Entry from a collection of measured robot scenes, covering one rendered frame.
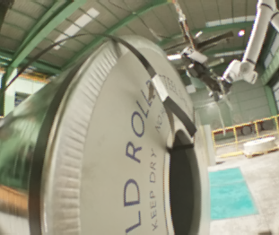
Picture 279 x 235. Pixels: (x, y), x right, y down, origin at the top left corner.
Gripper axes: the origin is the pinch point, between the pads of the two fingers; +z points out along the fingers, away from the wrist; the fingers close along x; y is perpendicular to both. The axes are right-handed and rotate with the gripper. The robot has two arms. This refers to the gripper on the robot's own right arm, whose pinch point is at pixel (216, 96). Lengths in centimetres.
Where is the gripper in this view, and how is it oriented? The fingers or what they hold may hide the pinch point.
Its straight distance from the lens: 120.9
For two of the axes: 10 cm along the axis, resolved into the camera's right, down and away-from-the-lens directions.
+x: 5.5, 4.3, -7.2
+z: -6.4, 7.7, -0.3
